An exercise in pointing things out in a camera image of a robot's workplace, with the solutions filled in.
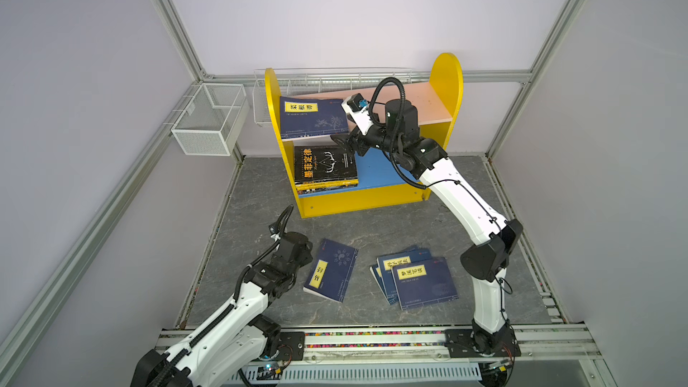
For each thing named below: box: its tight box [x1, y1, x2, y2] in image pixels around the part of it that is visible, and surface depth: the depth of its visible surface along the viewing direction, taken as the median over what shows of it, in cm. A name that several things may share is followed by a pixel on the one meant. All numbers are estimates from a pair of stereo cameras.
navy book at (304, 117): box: [279, 95, 350, 142], surface depth 74 cm
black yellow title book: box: [293, 145, 359, 183], surface depth 91 cm
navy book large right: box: [391, 256, 460, 311], surface depth 84 cm
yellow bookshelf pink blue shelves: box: [264, 52, 465, 219], surface depth 81 cm
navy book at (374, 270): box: [369, 263, 390, 305], surface depth 86 cm
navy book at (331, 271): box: [302, 238, 360, 304], surface depth 89 cm
